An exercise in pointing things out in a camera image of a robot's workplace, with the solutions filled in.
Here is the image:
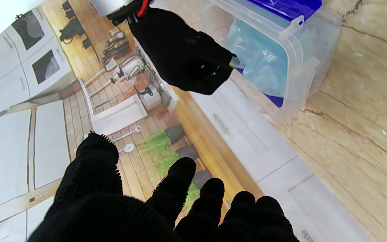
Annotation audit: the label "steel range hood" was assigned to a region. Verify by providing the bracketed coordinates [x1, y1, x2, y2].
[79, 79, 148, 136]

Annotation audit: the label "hanging steel utensil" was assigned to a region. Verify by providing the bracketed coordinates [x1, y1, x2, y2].
[111, 125, 142, 142]

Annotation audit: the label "red black right arm cables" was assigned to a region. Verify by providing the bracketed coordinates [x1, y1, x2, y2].
[136, 0, 149, 18]

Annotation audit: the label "clear plastic crate blue handles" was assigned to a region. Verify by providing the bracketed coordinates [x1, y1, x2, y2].
[199, 0, 343, 119]

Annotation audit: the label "wooden kitchen countertop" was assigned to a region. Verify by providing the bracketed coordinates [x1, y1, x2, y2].
[42, 0, 264, 215]

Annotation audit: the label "wooden pepper mills group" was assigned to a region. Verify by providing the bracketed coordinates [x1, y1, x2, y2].
[100, 31, 131, 64]

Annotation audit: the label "white built-in wall ovens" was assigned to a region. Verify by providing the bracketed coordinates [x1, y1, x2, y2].
[0, 7, 77, 122]

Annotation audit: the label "clear bubble film sheet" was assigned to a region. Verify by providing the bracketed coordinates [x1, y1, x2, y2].
[223, 18, 292, 98]

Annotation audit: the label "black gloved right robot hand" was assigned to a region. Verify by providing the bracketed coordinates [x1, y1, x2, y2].
[128, 7, 240, 95]

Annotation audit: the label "steel saucepan black handle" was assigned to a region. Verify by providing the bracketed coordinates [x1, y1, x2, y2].
[134, 86, 163, 111]

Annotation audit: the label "hanging steel grater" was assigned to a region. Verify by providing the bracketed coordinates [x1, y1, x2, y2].
[84, 58, 117, 87]

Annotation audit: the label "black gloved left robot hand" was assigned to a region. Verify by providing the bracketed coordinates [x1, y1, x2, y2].
[27, 132, 300, 242]

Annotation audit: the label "grey kitchen cabinets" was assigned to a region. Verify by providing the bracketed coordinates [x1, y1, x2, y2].
[189, 79, 373, 242]
[0, 99, 72, 242]

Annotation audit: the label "steel pressure cooker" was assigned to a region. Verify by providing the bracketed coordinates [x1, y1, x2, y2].
[112, 55, 146, 84]

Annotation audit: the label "gas stove top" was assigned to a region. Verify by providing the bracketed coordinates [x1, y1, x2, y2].
[134, 47, 179, 112]

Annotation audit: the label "grey upper kitchen cabinets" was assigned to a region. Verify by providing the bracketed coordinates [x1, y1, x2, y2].
[0, 99, 72, 242]

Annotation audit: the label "grey lower kitchen cabinets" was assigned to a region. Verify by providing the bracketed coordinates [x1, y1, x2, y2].
[189, 79, 373, 242]

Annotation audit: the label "hanging steel skimmer ladle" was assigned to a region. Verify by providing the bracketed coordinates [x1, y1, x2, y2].
[113, 143, 135, 156]

